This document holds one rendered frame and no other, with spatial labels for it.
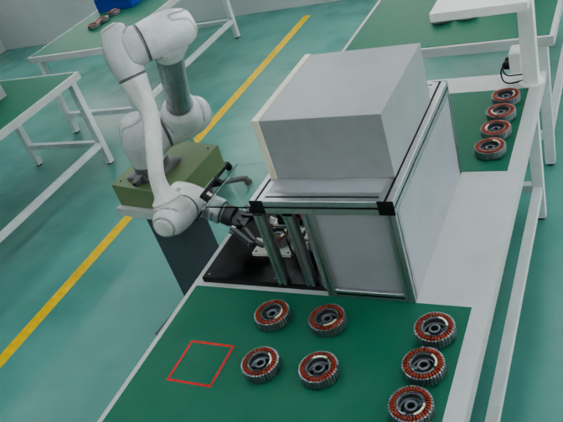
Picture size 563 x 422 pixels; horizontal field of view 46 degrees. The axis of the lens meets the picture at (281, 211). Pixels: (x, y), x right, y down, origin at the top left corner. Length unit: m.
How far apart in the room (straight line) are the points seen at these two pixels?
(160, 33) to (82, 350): 1.88
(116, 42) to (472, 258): 1.32
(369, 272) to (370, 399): 0.39
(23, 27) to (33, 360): 6.56
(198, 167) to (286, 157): 0.95
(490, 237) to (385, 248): 0.42
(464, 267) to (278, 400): 0.69
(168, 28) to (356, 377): 1.26
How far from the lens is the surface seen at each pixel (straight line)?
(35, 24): 9.55
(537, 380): 2.75
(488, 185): 2.41
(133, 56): 2.29
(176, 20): 2.32
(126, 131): 2.79
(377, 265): 1.95
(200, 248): 3.08
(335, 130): 1.83
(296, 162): 1.94
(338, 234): 1.91
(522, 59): 2.96
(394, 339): 1.91
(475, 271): 2.07
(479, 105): 2.91
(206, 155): 2.90
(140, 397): 2.06
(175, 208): 2.21
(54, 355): 3.70
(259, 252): 2.31
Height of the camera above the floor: 2.11
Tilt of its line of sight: 33 degrees down
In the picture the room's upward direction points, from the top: 19 degrees counter-clockwise
